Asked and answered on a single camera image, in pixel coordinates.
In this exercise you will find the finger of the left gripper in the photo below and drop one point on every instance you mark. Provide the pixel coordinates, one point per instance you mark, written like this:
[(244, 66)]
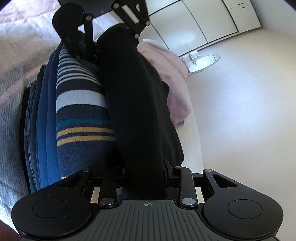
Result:
[(78, 37), (134, 14)]

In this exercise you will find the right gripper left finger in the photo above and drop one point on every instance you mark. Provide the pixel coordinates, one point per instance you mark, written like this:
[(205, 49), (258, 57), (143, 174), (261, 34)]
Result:
[(106, 184)]

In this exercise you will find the oval wall mirror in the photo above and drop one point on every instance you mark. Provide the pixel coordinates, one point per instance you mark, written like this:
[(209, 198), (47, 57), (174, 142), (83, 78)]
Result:
[(196, 62)]

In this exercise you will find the folded blue jeans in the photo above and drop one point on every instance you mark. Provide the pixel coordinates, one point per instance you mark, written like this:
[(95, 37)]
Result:
[(34, 134)]

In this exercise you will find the blue folded sweater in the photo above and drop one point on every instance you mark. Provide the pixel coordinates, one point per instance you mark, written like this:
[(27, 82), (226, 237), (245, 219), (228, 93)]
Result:
[(46, 124)]

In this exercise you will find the white wardrobe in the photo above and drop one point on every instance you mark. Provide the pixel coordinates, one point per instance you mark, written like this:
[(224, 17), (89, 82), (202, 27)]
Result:
[(182, 26)]

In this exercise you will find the lilac folded sheet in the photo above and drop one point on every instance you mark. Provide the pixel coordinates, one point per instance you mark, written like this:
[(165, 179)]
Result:
[(173, 71)]

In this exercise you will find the black zip jacket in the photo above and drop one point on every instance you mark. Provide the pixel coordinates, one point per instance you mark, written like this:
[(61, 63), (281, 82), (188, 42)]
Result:
[(147, 143)]

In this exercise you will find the striped navy sweater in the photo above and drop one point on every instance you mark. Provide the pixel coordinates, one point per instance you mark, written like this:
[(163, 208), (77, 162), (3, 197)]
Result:
[(84, 135)]

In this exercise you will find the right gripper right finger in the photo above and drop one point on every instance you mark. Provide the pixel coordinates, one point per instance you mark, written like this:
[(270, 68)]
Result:
[(183, 186)]

